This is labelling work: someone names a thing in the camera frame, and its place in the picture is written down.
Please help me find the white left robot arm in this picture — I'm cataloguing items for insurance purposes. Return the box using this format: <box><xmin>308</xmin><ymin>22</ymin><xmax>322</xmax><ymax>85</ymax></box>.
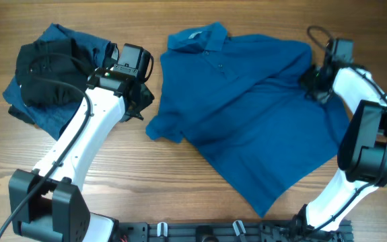
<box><xmin>7</xmin><ymin>67</ymin><xmax>154</xmax><ymax>241</ymax></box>

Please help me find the blue polo shirt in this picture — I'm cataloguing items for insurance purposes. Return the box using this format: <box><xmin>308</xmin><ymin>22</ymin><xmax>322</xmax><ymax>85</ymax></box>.
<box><xmin>145</xmin><ymin>23</ymin><xmax>349</xmax><ymax>216</ymax></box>

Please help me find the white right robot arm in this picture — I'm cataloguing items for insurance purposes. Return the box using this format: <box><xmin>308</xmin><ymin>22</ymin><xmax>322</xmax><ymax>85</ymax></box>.
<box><xmin>303</xmin><ymin>67</ymin><xmax>387</xmax><ymax>237</ymax></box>

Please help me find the dark green folded shirt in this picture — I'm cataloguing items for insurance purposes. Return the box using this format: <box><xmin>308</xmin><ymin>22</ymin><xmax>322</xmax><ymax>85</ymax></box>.
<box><xmin>7</xmin><ymin>37</ymin><xmax>95</xmax><ymax>125</ymax></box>

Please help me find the navy blue folded shirt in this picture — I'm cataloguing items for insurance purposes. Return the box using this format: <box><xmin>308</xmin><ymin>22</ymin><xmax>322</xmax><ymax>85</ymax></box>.
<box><xmin>2</xmin><ymin>22</ymin><xmax>120</xmax><ymax>141</ymax></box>

